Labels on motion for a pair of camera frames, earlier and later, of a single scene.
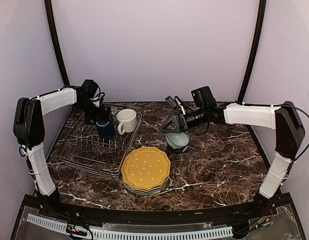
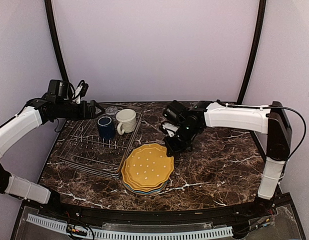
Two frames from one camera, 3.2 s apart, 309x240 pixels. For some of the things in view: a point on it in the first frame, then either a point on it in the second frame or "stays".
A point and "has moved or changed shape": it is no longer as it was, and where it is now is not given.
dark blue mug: [107, 131] stays
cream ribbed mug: [128, 117] stays
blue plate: [142, 192] stays
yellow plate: [143, 189] → [136, 185]
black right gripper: [181, 123] → [173, 149]
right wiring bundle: [266, 219] stays
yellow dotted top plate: [146, 167] has moved or changed shape
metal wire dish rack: [97, 137] stays
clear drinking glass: [114, 109] stays
